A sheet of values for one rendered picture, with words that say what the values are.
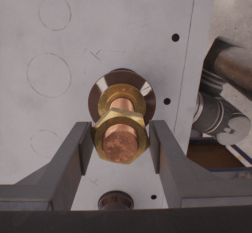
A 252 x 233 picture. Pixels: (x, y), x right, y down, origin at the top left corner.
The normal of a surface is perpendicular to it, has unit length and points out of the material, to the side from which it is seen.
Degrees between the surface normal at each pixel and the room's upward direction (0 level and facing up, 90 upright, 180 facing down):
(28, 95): 0
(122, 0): 0
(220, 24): 0
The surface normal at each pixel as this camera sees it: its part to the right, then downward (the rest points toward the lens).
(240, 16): 0.01, 0.29
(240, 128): 0.13, 0.51
